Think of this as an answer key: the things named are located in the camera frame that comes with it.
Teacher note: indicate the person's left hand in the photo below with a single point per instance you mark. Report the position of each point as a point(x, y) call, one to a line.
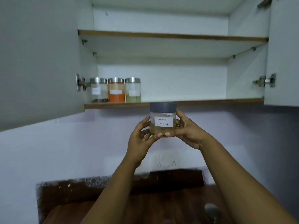
point(137, 144)

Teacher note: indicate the person's right hand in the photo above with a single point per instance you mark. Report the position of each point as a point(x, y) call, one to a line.
point(192, 134)

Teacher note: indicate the person's right thumb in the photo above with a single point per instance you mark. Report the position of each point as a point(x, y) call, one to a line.
point(174, 133)

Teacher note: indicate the person's right middle finger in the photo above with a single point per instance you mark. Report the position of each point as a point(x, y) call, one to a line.
point(179, 123)

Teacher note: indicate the person's left thumb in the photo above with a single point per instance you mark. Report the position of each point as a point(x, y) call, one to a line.
point(154, 136)

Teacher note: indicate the clear spice jar grey lid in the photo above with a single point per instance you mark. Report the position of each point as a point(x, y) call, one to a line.
point(162, 121)

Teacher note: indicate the person's left forearm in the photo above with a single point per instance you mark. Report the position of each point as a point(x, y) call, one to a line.
point(112, 191)

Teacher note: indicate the person's right forearm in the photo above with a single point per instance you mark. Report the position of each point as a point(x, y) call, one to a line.
point(236, 184)

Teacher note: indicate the glass jar with green spice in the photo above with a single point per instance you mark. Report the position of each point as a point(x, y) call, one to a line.
point(133, 90)

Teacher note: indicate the glass jar with orange powder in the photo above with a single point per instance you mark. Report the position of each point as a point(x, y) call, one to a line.
point(116, 90)

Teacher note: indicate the glass jar with dark cloves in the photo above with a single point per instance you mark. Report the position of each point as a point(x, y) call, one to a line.
point(99, 90)

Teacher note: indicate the white cabinet shelf board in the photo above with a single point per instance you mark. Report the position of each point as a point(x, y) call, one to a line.
point(172, 45)

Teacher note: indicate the grey metal utensil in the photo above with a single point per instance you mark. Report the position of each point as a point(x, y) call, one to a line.
point(212, 213)

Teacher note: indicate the metal cabinet door hinge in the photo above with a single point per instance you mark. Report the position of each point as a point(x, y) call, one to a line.
point(81, 82)
point(266, 1)
point(266, 80)

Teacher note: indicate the white cabinet door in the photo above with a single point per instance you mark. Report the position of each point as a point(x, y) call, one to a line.
point(39, 58)
point(283, 55)

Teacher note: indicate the white wall socket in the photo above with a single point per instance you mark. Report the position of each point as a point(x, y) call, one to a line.
point(164, 162)

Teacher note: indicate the white wall cabinet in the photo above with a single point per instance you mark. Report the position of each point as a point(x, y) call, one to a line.
point(177, 74)

